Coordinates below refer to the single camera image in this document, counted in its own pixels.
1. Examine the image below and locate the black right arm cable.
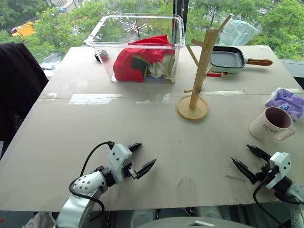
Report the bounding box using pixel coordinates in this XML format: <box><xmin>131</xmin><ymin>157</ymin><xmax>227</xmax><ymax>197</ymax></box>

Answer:
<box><xmin>252</xmin><ymin>169</ymin><xmax>304</xmax><ymax>228</ymax></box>

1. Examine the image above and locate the white crumpled cloth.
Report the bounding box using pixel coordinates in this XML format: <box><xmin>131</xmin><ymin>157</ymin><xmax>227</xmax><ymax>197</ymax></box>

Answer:
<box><xmin>24</xmin><ymin>211</ymin><xmax>56</xmax><ymax>228</ymax></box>

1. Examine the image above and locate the short clear tape strip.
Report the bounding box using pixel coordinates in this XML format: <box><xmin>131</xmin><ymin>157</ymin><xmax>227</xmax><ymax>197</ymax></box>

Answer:
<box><xmin>203</xmin><ymin>89</ymin><xmax>247</xmax><ymax>96</ymax></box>

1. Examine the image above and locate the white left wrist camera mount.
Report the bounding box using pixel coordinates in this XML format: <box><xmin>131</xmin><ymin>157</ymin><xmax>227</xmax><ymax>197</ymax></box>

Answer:
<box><xmin>106</xmin><ymin>143</ymin><xmax>133</xmax><ymax>184</ymax></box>

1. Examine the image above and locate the green cloth piece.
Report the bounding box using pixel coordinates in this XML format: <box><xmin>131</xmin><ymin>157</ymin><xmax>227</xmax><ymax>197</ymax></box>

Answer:
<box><xmin>131</xmin><ymin>55</ymin><xmax>150</xmax><ymax>78</ymax></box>

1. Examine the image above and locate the black chair with jacket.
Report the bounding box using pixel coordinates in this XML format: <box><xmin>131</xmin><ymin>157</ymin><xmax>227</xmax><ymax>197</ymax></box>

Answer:
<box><xmin>0</xmin><ymin>42</ymin><xmax>49</xmax><ymax>159</ymax></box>

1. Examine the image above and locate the small black round object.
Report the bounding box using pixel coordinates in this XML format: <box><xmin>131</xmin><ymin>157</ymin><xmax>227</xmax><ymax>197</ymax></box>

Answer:
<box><xmin>95</xmin><ymin>49</ymin><xmax>110</xmax><ymax>63</ymax></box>

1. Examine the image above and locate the red cloth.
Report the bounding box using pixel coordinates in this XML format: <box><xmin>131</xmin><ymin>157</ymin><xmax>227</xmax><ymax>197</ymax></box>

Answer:
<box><xmin>113</xmin><ymin>35</ymin><xmax>176</xmax><ymax>83</ymax></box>

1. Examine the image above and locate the black window post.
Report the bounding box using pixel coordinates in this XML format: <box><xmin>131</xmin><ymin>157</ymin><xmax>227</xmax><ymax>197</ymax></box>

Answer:
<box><xmin>173</xmin><ymin>0</ymin><xmax>190</xmax><ymax>46</ymax></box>

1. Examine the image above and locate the cream cloth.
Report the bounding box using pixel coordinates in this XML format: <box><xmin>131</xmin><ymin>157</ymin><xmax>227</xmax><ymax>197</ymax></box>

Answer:
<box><xmin>146</xmin><ymin>53</ymin><xmax>178</xmax><ymax>81</ymax></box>

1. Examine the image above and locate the long clear tape strip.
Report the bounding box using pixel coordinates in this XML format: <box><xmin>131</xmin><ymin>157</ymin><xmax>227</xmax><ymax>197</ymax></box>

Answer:
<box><xmin>68</xmin><ymin>93</ymin><xmax>122</xmax><ymax>105</ymax></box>

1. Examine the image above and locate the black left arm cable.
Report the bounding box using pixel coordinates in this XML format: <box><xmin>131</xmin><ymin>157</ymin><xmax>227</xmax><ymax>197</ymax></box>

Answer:
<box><xmin>68</xmin><ymin>141</ymin><xmax>116</xmax><ymax>214</ymax></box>

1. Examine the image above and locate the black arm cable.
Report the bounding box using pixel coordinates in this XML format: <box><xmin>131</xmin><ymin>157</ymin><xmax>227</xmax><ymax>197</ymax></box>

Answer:
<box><xmin>68</xmin><ymin>141</ymin><xmax>116</xmax><ymax>214</ymax></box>
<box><xmin>252</xmin><ymin>169</ymin><xmax>304</xmax><ymax>228</ymax></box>

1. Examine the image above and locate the purple tissue pack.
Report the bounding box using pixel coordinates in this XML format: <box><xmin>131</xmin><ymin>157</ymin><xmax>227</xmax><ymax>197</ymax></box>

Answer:
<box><xmin>265</xmin><ymin>87</ymin><xmax>304</xmax><ymax>122</ymax></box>

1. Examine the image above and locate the clear plastic storage bin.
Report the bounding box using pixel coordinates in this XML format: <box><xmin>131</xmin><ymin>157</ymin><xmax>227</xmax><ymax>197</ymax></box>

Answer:
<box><xmin>84</xmin><ymin>14</ymin><xmax>186</xmax><ymax>85</ymax></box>

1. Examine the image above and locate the grey robot torso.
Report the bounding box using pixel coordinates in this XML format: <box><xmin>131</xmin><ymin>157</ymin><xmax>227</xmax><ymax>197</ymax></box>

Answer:
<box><xmin>142</xmin><ymin>216</ymin><xmax>239</xmax><ymax>228</ymax></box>

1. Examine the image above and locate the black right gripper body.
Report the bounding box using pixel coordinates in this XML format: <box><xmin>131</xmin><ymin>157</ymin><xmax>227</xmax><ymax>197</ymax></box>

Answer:
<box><xmin>254</xmin><ymin>161</ymin><xmax>274</xmax><ymax>184</ymax></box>

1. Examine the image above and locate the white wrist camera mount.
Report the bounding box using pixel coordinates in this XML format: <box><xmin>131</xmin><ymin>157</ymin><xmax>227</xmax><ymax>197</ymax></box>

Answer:
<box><xmin>106</xmin><ymin>143</ymin><xmax>133</xmax><ymax>184</ymax></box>
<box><xmin>265</xmin><ymin>152</ymin><xmax>292</xmax><ymax>190</ymax></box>

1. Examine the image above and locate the mint grill pan wooden handle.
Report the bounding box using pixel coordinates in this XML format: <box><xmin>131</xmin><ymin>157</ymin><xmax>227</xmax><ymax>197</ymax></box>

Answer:
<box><xmin>208</xmin><ymin>46</ymin><xmax>273</xmax><ymax>74</ymax></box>

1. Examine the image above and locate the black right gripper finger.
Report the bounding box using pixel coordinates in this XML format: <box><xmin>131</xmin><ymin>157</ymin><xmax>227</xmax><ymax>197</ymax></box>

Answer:
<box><xmin>231</xmin><ymin>156</ymin><xmax>258</xmax><ymax>185</ymax></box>
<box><xmin>246</xmin><ymin>144</ymin><xmax>272</xmax><ymax>163</ymax></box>

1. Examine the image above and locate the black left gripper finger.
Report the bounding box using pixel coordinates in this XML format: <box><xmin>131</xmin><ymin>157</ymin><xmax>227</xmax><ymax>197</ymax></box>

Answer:
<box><xmin>136</xmin><ymin>158</ymin><xmax>157</xmax><ymax>180</ymax></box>
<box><xmin>127</xmin><ymin>142</ymin><xmax>143</xmax><ymax>154</ymax></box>

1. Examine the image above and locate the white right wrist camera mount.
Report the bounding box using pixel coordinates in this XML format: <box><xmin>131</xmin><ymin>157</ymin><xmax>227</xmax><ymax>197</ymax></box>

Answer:
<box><xmin>265</xmin><ymin>152</ymin><xmax>292</xmax><ymax>190</ymax></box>

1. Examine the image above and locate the translucent plastic bag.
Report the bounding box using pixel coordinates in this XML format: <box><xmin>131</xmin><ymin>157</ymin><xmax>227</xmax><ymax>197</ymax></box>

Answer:
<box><xmin>218</xmin><ymin>19</ymin><xmax>259</xmax><ymax>47</ymax></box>

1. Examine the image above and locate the wooden mug tree stand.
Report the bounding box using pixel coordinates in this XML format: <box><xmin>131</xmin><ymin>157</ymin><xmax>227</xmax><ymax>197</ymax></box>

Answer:
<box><xmin>176</xmin><ymin>14</ymin><xmax>234</xmax><ymax>120</ymax></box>

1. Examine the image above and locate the yellow truck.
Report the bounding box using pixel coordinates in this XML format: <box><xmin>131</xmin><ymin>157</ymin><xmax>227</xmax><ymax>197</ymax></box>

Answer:
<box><xmin>11</xmin><ymin>21</ymin><xmax>37</xmax><ymax>38</ymax></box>

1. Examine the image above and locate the cream mug with pink inside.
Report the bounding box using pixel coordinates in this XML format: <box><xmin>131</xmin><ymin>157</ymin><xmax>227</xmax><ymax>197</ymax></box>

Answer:
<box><xmin>248</xmin><ymin>106</ymin><xmax>296</xmax><ymax>142</ymax></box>

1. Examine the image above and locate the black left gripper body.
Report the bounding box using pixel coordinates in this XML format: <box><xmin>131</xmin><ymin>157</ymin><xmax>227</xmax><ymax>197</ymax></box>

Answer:
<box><xmin>122</xmin><ymin>162</ymin><xmax>141</xmax><ymax>180</ymax></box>

